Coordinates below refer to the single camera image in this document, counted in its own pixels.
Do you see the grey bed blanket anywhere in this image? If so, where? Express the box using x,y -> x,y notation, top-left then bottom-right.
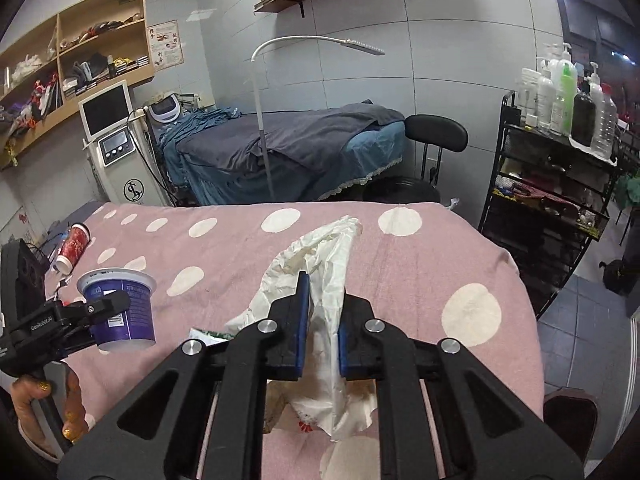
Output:
177,101 -> 406,176

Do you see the wooden wall cabinet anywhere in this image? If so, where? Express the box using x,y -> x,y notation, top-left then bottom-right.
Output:
0,0 -> 155,171

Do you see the white beauty machine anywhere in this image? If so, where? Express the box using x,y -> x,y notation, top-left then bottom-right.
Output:
77,79 -> 173,206

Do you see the black trolley rack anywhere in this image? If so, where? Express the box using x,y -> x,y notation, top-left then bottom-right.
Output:
477,91 -> 626,322

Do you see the white light therapy mask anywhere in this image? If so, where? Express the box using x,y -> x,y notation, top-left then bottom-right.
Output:
150,95 -> 187,125

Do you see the red white can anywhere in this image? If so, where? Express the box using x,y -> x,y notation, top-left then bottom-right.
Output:
52,223 -> 92,275

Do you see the white floor lamp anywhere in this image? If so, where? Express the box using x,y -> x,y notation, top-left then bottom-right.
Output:
251,35 -> 386,201

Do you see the person's left hand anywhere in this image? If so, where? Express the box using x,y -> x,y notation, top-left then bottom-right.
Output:
10,364 -> 90,456

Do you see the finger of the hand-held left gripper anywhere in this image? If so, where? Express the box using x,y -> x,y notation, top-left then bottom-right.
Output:
64,326 -> 99,355
61,291 -> 132,320

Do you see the blue massage bed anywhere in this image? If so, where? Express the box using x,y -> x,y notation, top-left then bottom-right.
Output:
157,102 -> 406,206

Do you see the white plastic bag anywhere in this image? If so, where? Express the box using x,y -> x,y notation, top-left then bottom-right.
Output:
225,216 -> 378,443

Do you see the pink polka-dot blanket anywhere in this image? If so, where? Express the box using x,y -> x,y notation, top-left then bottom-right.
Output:
45,200 -> 546,480

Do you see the group of toiletry bottles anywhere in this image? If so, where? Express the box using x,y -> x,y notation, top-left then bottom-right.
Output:
517,42 -> 619,158

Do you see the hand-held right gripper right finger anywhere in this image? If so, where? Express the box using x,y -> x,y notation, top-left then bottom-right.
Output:
337,290 -> 586,480

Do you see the wall poster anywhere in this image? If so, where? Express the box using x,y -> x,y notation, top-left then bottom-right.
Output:
148,20 -> 180,72

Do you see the purple yogurt cup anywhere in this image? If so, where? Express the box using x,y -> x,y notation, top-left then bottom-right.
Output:
76,267 -> 157,352

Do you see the green white carton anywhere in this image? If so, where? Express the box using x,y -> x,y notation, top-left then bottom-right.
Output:
190,327 -> 236,342

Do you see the black chair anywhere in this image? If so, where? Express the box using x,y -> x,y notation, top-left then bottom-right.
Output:
362,114 -> 469,205

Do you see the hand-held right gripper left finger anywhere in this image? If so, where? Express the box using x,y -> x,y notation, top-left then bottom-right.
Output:
57,271 -> 313,480

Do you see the brown stool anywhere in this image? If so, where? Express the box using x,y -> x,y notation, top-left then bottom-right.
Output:
542,387 -> 601,467

